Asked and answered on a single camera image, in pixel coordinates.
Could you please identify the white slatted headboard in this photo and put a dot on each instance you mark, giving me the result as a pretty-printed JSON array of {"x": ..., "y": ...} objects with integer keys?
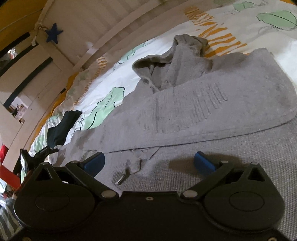
[{"x": 97, "y": 20}]

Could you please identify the blue star decoration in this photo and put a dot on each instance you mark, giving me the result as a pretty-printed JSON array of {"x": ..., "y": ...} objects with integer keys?
[{"x": 53, "y": 33}]

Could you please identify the red furniture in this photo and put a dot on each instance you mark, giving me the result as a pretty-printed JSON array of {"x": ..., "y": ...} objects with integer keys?
[{"x": 9, "y": 176}]

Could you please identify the grey knitted hoodie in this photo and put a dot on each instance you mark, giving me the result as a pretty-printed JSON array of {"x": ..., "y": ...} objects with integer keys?
[{"x": 208, "y": 104}]

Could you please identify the dark cloth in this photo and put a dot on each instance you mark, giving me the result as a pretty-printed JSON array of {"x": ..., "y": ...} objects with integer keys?
[{"x": 61, "y": 129}]

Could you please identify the yellow bed sheet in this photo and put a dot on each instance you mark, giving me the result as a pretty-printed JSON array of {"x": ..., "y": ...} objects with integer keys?
[{"x": 41, "y": 122}]

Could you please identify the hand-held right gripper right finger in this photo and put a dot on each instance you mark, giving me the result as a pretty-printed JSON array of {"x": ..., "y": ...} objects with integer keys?
[{"x": 204, "y": 162}]

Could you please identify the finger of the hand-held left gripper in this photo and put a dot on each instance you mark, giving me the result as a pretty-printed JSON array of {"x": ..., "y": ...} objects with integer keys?
[{"x": 45, "y": 151}]

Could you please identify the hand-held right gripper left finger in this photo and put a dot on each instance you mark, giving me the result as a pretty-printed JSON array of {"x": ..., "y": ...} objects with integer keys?
[{"x": 95, "y": 161}]

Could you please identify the striped cloth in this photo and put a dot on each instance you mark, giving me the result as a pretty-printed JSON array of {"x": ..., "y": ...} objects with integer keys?
[{"x": 7, "y": 215}]

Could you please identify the red clothes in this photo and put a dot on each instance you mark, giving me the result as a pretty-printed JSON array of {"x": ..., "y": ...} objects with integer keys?
[{"x": 2, "y": 154}]

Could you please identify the white leaf-print duvet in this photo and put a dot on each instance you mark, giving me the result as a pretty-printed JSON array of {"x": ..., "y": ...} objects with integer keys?
[{"x": 236, "y": 30}]

